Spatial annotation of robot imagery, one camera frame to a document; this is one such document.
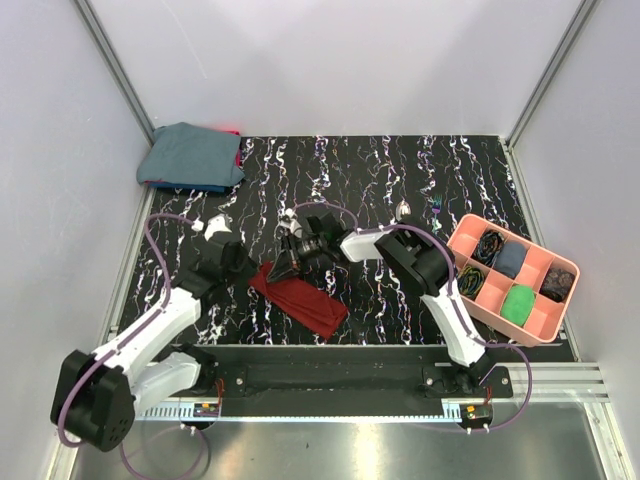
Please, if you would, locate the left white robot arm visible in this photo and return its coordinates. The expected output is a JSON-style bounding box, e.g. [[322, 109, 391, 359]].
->
[[50, 232, 255, 452]]

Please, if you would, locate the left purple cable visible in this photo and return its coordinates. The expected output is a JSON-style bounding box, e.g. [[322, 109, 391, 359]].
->
[[54, 213, 211, 476]]

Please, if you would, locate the pink divided organizer tray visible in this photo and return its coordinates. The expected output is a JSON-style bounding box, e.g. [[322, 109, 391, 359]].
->
[[448, 214, 580, 347]]

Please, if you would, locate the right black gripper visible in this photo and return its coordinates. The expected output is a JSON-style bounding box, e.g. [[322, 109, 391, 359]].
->
[[268, 233, 327, 284]]

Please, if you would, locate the left aluminium frame post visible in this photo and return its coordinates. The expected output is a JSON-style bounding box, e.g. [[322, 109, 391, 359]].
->
[[71, 0, 154, 145]]

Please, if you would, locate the brown patterned rolled sock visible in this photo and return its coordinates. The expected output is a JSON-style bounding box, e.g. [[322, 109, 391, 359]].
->
[[539, 267, 575, 303]]

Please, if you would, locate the folded pink cloth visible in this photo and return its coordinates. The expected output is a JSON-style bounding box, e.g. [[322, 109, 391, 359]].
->
[[215, 127, 242, 168]]

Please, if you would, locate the grey-blue rolled sock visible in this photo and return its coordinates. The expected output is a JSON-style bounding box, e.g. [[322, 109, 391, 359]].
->
[[493, 241, 527, 279]]

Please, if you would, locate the fork with teal handle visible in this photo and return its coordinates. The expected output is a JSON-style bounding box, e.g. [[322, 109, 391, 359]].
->
[[431, 195, 443, 232]]

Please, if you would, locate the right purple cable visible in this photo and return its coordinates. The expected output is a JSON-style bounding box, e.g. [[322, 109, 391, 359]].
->
[[292, 202, 534, 436]]

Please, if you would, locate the dark red cloth napkin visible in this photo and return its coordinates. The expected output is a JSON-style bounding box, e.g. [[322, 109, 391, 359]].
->
[[248, 262, 348, 340]]

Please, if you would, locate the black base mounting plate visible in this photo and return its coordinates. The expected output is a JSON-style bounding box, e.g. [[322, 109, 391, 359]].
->
[[208, 345, 514, 421]]

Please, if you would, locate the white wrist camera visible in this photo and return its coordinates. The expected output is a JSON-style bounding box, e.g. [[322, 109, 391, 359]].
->
[[279, 208, 303, 238], [191, 213, 231, 241]]

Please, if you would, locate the silver spoon patterned handle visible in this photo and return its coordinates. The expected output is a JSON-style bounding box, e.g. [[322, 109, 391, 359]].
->
[[395, 200, 411, 221]]

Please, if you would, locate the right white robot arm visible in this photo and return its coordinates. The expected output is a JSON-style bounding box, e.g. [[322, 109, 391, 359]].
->
[[266, 211, 492, 397]]

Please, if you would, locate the dark patterned rolled sock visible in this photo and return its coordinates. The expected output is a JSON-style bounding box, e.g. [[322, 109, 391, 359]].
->
[[471, 229, 504, 267]]

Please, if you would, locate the right aluminium frame post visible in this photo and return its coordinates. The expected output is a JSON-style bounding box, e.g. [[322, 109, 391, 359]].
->
[[505, 0, 600, 148]]

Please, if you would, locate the green rolled sock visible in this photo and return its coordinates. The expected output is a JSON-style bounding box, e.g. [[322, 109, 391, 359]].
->
[[500, 284, 536, 327]]

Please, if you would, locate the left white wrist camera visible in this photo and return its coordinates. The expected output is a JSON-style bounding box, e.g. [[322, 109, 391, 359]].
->
[[191, 213, 231, 241]]

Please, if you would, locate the yellow blue rolled sock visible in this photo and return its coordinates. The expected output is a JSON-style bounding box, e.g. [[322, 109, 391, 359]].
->
[[457, 265, 486, 300]]

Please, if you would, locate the purple cable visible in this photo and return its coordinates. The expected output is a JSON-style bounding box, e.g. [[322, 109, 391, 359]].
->
[[292, 202, 534, 436], [54, 213, 211, 476]]

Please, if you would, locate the aluminium frame post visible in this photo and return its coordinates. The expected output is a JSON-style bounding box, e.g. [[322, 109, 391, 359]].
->
[[71, 0, 154, 145], [505, 0, 600, 148]]

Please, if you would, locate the folded grey-blue cloth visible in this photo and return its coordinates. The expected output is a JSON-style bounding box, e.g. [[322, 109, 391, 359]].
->
[[136, 122, 245, 187]]

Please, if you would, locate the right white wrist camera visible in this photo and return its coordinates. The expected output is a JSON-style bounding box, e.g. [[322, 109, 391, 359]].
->
[[279, 208, 303, 238]]

